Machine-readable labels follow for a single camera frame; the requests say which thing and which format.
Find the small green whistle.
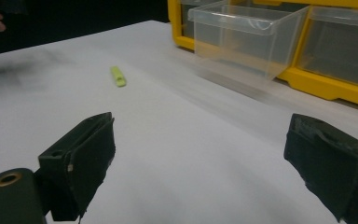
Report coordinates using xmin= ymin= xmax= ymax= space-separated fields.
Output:
xmin=110 ymin=65 xmax=128 ymax=88

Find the clear plastic drawer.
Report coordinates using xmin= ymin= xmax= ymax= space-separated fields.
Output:
xmin=187 ymin=0 xmax=311 ymax=82
xmin=297 ymin=5 xmax=358 ymax=91

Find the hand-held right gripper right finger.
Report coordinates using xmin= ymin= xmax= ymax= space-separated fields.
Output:
xmin=283 ymin=113 xmax=358 ymax=224

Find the yellow drawer cabinet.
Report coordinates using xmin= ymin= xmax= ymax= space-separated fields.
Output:
xmin=167 ymin=0 xmax=358 ymax=110

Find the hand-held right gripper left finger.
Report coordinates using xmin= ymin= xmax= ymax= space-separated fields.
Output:
xmin=37 ymin=111 xmax=117 ymax=222

